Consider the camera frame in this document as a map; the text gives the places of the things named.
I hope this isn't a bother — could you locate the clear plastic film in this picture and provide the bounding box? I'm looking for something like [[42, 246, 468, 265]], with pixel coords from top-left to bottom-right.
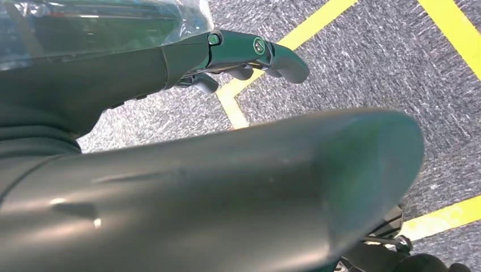
[[0, 0, 215, 70]]

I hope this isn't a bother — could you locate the black caster base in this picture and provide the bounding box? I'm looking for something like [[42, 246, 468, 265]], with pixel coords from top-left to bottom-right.
[[336, 204, 472, 272]]

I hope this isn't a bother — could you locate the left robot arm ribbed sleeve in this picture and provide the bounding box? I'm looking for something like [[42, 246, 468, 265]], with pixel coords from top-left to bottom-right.
[[0, 125, 82, 199]]

